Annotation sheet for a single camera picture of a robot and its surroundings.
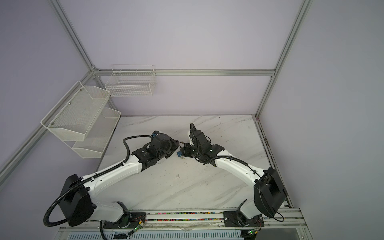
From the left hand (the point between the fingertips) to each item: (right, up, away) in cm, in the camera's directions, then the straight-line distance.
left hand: (179, 142), depth 81 cm
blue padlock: (-2, -9, +17) cm, 19 cm away
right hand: (0, -4, -2) cm, 4 cm away
